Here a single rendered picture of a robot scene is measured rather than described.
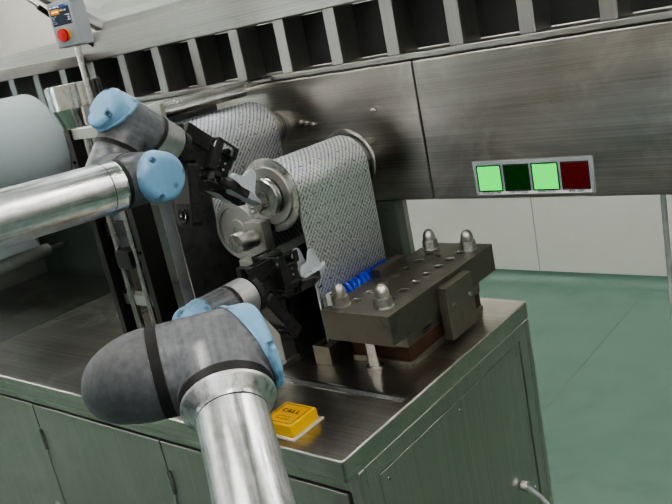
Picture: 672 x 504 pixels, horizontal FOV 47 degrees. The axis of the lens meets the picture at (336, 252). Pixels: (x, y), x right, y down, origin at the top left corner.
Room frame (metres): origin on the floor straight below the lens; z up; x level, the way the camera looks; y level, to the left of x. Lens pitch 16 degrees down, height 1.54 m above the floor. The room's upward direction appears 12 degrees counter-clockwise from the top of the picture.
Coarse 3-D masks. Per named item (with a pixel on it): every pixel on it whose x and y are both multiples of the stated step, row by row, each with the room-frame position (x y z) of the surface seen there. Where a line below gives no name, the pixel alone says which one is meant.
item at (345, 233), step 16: (352, 192) 1.59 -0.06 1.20; (368, 192) 1.63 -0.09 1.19; (320, 208) 1.51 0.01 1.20; (336, 208) 1.55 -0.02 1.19; (352, 208) 1.58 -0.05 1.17; (368, 208) 1.62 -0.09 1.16; (304, 224) 1.47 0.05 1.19; (320, 224) 1.50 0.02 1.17; (336, 224) 1.54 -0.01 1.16; (352, 224) 1.58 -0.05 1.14; (368, 224) 1.62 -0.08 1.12; (320, 240) 1.50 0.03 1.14; (336, 240) 1.53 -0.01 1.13; (352, 240) 1.57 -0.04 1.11; (368, 240) 1.61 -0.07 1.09; (320, 256) 1.49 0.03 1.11; (336, 256) 1.52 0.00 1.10; (352, 256) 1.56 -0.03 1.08; (368, 256) 1.60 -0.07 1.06; (384, 256) 1.64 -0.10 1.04; (336, 272) 1.52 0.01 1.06; (352, 272) 1.55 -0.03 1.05; (320, 288) 1.47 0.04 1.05
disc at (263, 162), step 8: (256, 160) 1.51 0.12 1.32; (264, 160) 1.50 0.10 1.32; (272, 160) 1.49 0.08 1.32; (248, 168) 1.53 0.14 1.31; (256, 168) 1.52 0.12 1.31; (272, 168) 1.49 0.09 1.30; (280, 168) 1.47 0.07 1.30; (288, 176) 1.46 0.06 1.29; (288, 184) 1.47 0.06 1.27; (296, 192) 1.46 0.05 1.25; (296, 200) 1.46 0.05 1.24; (248, 208) 1.55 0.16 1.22; (296, 208) 1.46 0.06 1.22; (256, 216) 1.54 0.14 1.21; (296, 216) 1.46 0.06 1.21; (272, 224) 1.51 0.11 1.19; (280, 224) 1.50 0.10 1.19; (288, 224) 1.48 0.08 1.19
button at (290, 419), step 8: (280, 408) 1.25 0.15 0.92; (288, 408) 1.24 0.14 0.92; (296, 408) 1.24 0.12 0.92; (304, 408) 1.23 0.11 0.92; (312, 408) 1.23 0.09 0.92; (272, 416) 1.23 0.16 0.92; (280, 416) 1.22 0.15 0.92; (288, 416) 1.21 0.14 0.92; (296, 416) 1.21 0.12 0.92; (304, 416) 1.20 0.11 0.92; (312, 416) 1.22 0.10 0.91; (280, 424) 1.19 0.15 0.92; (288, 424) 1.18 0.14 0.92; (296, 424) 1.19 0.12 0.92; (304, 424) 1.20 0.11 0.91; (280, 432) 1.19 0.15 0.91; (288, 432) 1.18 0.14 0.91; (296, 432) 1.18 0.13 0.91
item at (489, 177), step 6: (480, 168) 1.56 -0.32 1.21; (486, 168) 1.55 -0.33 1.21; (492, 168) 1.54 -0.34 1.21; (498, 168) 1.53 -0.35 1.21; (480, 174) 1.56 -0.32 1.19; (486, 174) 1.55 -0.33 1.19; (492, 174) 1.54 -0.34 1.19; (498, 174) 1.53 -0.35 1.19; (480, 180) 1.56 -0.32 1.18; (486, 180) 1.55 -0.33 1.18; (492, 180) 1.54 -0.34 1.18; (498, 180) 1.53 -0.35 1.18; (480, 186) 1.56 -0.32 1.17; (486, 186) 1.55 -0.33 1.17; (492, 186) 1.54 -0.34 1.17; (498, 186) 1.53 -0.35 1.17
